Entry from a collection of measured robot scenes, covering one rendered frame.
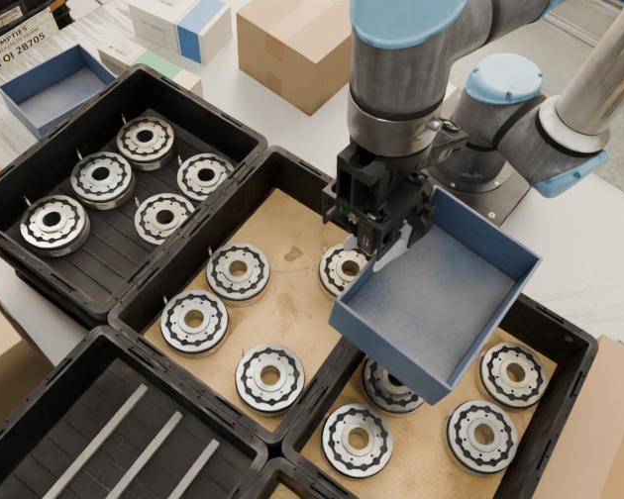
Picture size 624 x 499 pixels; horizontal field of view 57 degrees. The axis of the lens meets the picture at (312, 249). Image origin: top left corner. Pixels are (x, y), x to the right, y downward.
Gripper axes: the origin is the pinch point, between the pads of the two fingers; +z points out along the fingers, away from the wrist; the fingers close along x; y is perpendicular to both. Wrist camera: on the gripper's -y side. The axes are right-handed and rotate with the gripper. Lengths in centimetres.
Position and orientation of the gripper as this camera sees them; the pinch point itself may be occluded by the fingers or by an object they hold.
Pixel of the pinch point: (386, 246)
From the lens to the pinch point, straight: 66.3
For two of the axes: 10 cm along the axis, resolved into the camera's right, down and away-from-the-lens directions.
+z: 0.3, 5.5, 8.3
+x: 7.5, 5.4, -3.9
